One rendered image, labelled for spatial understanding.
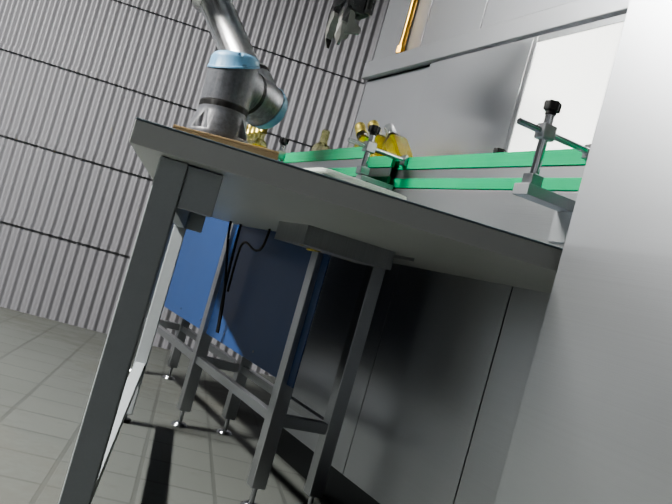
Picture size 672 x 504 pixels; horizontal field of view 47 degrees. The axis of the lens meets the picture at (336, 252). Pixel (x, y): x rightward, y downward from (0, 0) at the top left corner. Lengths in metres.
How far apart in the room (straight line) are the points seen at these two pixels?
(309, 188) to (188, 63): 3.56
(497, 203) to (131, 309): 0.78
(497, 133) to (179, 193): 1.06
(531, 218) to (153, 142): 0.73
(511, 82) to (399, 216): 0.97
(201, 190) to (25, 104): 3.57
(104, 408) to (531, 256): 0.63
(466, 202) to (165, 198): 0.76
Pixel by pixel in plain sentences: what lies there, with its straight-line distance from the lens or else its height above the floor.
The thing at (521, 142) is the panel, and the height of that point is 1.05.
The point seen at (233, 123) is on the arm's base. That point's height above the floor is 0.90.
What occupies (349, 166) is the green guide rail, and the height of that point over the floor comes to 0.91.
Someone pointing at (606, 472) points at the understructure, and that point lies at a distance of 1.01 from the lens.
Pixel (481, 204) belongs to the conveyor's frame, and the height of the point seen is 0.85.
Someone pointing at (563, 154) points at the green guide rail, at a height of 0.95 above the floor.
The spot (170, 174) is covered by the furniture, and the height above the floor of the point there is 0.69.
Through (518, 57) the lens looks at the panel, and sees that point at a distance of 2.02.
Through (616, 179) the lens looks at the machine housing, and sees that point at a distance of 1.11.
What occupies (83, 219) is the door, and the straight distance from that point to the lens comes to 4.51.
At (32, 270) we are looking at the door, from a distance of 4.55.
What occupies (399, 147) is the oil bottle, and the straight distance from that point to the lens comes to 2.07.
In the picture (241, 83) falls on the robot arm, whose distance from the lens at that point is 1.84.
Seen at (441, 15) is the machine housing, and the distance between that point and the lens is 2.51.
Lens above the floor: 0.61
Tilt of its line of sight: 2 degrees up
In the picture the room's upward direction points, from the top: 16 degrees clockwise
